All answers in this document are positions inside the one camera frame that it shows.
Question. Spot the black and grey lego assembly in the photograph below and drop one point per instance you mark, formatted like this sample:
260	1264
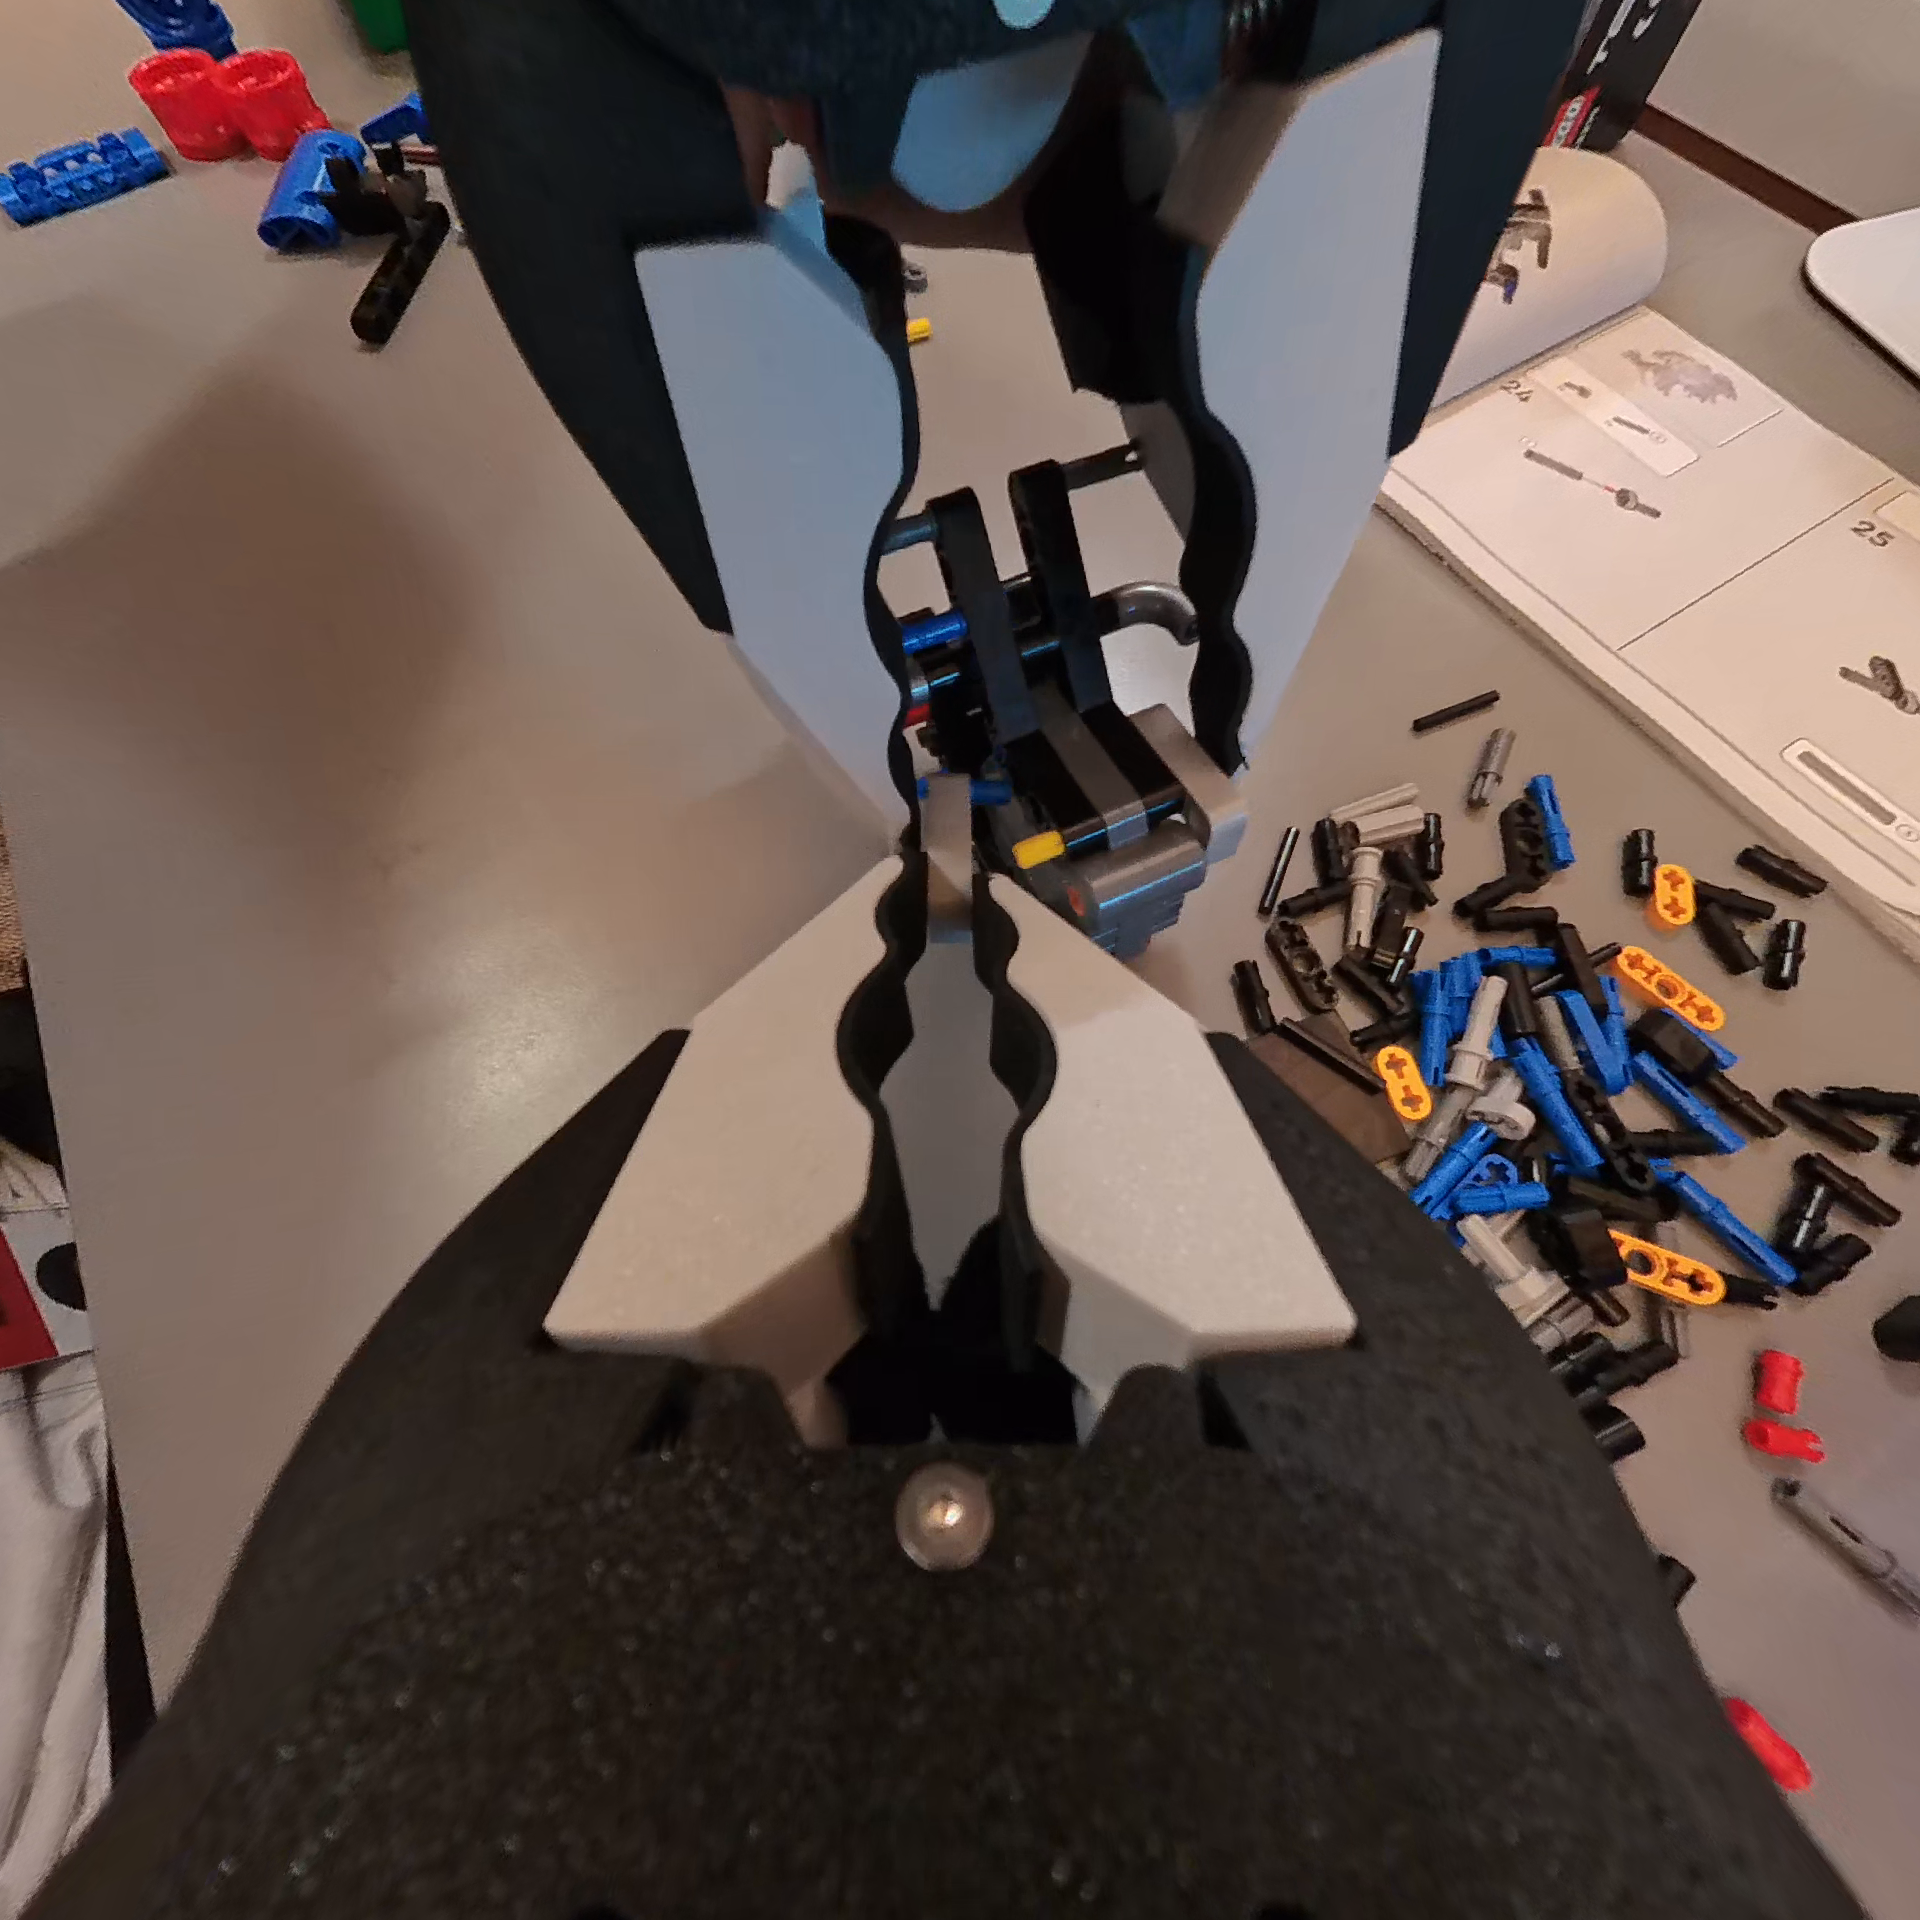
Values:
1081	780

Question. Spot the red round lego connector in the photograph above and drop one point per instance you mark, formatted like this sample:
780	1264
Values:
176	98
273	98

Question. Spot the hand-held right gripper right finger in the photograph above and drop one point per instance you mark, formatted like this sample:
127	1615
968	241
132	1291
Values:
1170	1184

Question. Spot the blue round lego connector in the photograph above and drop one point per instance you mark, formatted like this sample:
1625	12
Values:
172	19

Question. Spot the black cardboard box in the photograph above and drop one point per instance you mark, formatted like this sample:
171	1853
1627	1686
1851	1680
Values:
1628	69

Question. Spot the grey lego axle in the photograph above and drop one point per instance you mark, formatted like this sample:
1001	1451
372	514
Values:
1853	1545

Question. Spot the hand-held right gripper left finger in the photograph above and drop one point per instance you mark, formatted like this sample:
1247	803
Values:
721	1184

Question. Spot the green lego piece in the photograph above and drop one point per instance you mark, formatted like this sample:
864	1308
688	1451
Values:
383	22

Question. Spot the red printed card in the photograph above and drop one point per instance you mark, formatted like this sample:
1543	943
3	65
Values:
30	1274

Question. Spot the open lego instruction booklet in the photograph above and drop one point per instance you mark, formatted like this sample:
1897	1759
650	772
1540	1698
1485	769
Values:
1681	555

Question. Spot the red lego pin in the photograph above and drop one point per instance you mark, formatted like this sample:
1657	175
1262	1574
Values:
1766	1741
1784	1436
1779	1380

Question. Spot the blue lego beam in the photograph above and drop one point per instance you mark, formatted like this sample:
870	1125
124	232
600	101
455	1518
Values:
74	177

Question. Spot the pale crumpled cloth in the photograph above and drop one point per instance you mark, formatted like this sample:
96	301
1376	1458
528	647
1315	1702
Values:
45	1574

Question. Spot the pile of small lego pieces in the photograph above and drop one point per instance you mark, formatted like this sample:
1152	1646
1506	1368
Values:
1545	1080

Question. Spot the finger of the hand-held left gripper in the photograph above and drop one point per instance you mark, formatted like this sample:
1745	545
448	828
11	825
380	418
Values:
1321	301
765	450

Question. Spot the white stand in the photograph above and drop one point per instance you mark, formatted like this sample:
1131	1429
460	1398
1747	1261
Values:
1874	285

